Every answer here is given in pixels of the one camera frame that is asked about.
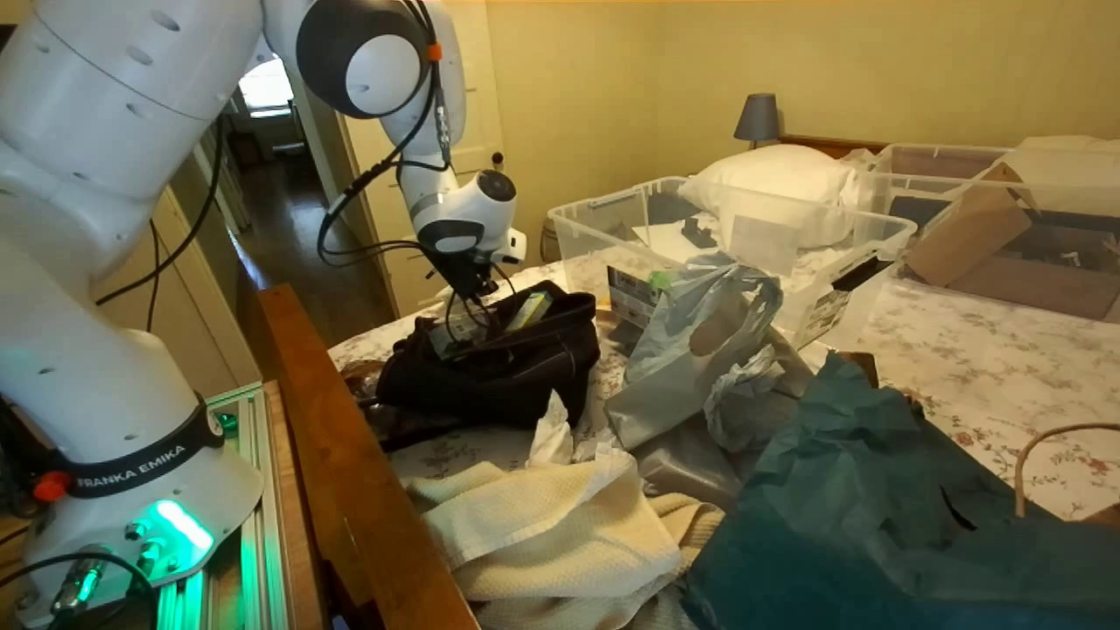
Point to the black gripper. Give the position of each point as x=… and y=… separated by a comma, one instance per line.
x=461, y=250

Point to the multicolour wrapper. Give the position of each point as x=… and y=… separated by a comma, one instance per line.
x=451, y=341

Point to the white Franka Panda arm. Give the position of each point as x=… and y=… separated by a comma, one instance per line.
x=93, y=118

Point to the black fabric bag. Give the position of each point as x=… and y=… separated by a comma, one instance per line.
x=493, y=378

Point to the large grey plastic bag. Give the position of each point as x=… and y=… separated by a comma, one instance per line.
x=686, y=352

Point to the small crumpled grey plastic bag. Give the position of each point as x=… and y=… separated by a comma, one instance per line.
x=746, y=408

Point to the pale green tube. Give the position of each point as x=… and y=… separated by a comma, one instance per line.
x=529, y=309

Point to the dark printed box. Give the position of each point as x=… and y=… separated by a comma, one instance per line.
x=630, y=307

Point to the empty clear plastic bin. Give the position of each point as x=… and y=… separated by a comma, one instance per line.
x=607, y=222

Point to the wooden bed footboard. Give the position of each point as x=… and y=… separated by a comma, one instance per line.
x=350, y=490

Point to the cream towel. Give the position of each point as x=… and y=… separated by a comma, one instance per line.
x=549, y=536

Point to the white paper sheet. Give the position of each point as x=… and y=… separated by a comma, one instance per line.
x=697, y=233

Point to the grey folded cloth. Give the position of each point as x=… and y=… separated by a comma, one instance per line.
x=686, y=468

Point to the bright distant window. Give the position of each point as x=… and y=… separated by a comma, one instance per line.
x=268, y=90

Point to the white pillow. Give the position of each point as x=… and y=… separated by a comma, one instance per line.
x=774, y=181

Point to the grey lamp shade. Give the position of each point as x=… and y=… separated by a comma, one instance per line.
x=756, y=120

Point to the black flat remote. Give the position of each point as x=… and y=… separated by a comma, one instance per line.
x=864, y=275

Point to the wooden headboard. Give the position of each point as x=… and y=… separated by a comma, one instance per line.
x=836, y=148

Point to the teal cloth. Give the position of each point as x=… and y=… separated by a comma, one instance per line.
x=864, y=512

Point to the clear bin holding cardboard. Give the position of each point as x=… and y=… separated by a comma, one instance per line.
x=931, y=169

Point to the brown cardboard box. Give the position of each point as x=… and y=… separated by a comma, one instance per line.
x=966, y=233

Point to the floral bedspread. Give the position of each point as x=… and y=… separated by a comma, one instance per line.
x=993, y=361

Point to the white plastic sheet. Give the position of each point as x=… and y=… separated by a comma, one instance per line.
x=1069, y=169

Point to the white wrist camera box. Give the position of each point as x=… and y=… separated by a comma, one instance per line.
x=511, y=242

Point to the green lit metal base frame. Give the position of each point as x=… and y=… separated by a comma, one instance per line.
x=249, y=561

